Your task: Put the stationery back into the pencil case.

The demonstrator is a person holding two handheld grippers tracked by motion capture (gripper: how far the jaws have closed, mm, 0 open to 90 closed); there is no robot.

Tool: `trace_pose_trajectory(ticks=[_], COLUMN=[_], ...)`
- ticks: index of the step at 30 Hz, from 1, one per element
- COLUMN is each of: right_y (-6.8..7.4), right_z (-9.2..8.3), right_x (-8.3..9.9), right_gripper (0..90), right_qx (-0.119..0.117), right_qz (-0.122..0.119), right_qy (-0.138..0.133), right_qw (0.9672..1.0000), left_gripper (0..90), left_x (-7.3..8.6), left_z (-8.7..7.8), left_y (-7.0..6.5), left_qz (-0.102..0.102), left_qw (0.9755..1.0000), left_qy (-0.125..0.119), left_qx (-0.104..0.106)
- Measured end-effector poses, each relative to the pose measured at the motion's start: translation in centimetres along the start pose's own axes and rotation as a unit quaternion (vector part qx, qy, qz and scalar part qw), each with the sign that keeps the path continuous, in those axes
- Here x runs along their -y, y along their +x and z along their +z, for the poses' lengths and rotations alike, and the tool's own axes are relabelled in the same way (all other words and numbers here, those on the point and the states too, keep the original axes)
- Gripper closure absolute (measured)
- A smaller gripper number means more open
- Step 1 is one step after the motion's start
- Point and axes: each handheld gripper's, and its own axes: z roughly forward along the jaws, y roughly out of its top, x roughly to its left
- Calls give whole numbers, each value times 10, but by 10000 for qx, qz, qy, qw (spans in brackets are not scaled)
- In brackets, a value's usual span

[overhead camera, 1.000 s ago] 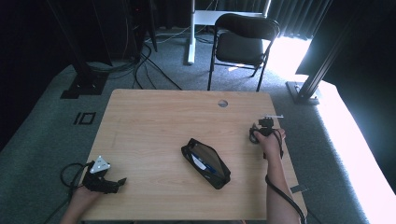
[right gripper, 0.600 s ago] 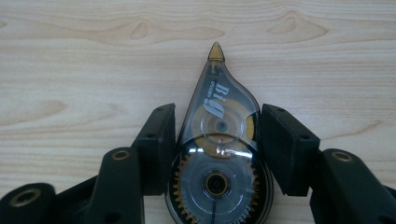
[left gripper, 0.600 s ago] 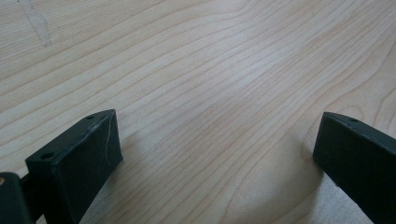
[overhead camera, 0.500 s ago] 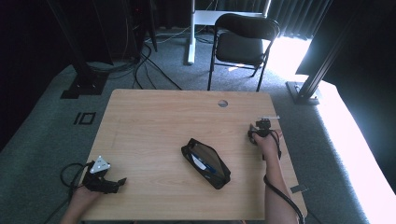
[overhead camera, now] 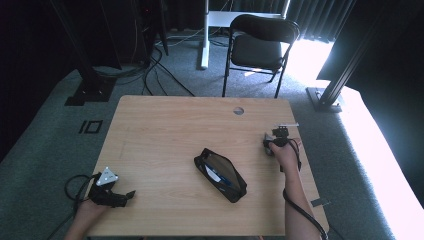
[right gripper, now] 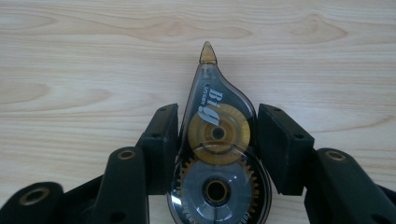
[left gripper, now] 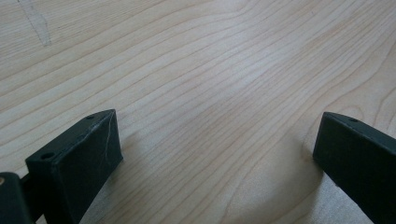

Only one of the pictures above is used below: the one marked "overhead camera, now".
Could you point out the person's right hand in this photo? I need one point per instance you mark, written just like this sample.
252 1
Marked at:
287 155

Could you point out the black folding chair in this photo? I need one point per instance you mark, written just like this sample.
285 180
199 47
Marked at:
256 51

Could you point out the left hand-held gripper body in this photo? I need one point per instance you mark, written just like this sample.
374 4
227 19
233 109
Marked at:
106 176

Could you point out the dark equipment rack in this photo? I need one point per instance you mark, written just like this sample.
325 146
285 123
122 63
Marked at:
146 30

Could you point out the person's left hand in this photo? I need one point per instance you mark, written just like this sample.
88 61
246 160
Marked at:
88 211

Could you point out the black stand with base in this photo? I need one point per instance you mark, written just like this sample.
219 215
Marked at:
90 90

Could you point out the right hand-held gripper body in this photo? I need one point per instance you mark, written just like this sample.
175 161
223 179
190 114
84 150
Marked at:
281 133

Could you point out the black mesh pencil case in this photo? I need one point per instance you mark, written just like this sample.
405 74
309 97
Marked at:
221 176

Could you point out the grey tape strip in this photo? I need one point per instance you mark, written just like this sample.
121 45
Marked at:
320 202

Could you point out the metal post with base plate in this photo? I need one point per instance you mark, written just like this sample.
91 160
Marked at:
328 98

